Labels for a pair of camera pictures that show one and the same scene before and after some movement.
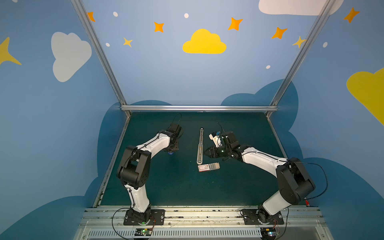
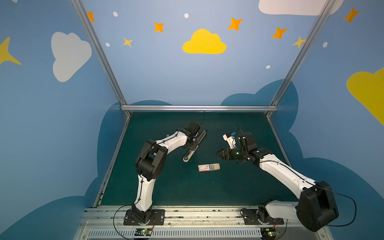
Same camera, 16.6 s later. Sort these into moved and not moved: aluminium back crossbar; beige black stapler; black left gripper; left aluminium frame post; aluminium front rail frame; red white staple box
Moved: beige black stapler; black left gripper
Not moved: aluminium front rail frame; red white staple box; left aluminium frame post; aluminium back crossbar
